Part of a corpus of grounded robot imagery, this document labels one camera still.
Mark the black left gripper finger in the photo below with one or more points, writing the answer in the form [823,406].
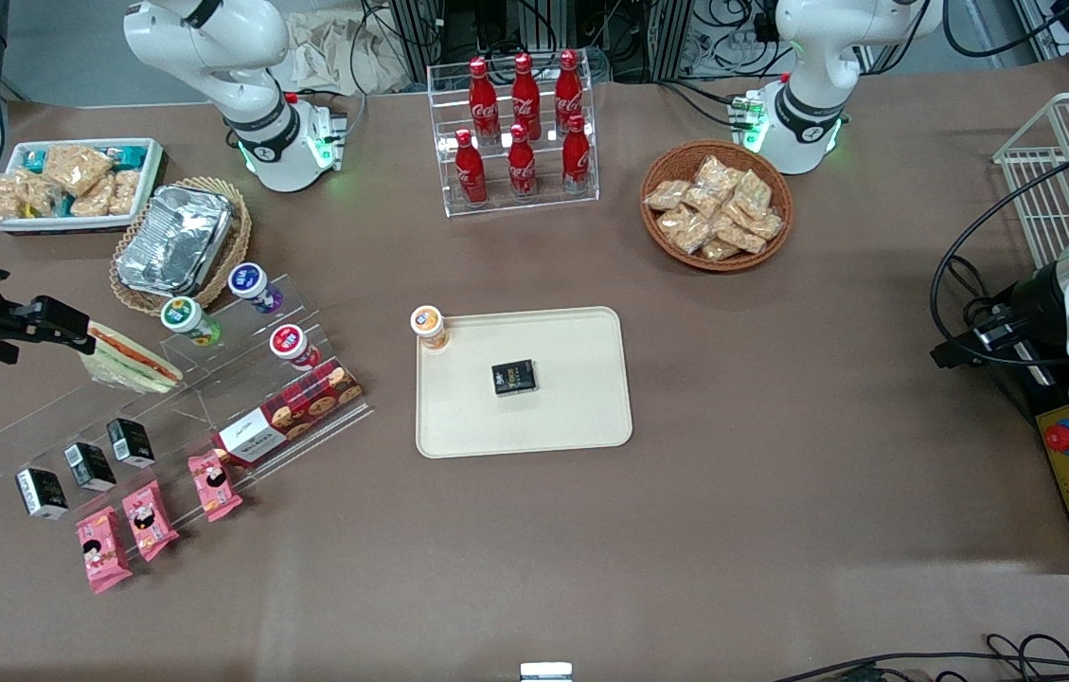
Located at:
[953,352]

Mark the blue lid cup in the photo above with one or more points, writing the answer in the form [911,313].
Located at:
[252,284]

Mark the small black box gold print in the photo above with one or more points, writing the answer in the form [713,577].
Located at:
[515,377]

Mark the small black white carton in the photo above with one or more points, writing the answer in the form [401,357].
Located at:
[89,466]
[42,493]
[130,442]

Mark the red lid cup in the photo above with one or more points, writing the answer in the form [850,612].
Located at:
[291,344]

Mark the oval wicker basket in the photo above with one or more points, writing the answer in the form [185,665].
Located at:
[239,227]

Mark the aluminium frame rack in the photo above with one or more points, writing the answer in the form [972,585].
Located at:
[416,38]

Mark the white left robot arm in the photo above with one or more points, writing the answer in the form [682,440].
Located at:
[818,57]

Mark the white rectangular plastic tray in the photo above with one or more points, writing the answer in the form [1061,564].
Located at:
[152,180]

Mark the clear acrylic bottle rack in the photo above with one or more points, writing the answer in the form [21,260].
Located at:
[543,204]

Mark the pink snack packet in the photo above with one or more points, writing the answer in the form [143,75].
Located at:
[103,549]
[215,485]
[151,519]

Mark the red cookie box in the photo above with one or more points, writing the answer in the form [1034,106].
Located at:
[283,419]

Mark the round brown wicker basket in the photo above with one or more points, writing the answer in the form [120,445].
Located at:
[662,246]

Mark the orange lid cup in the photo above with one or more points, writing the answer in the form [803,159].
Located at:
[428,325]

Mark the teal snack packet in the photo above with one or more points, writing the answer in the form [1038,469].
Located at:
[34,159]
[129,154]

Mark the crumpled beige cloth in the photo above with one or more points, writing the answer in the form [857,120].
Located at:
[326,52]

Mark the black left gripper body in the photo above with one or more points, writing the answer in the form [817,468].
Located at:
[1032,301]

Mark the triangular sandwich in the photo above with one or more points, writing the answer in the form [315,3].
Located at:
[132,360]

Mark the aluminium foil container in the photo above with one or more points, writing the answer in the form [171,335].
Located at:
[174,237]

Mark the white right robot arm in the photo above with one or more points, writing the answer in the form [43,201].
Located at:
[212,47]

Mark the clear acrylic stepped shelf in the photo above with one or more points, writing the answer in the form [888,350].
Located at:
[51,417]

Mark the small white device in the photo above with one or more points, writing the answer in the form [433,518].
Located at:
[545,672]

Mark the beige plastic tray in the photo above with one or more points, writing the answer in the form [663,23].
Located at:
[572,417]

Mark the red cola bottle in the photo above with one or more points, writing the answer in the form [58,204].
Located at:
[576,156]
[522,166]
[569,87]
[483,95]
[470,170]
[525,90]

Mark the green lid cup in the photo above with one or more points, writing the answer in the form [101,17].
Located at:
[186,315]

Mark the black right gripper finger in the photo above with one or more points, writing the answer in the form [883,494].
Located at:
[56,315]
[70,338]

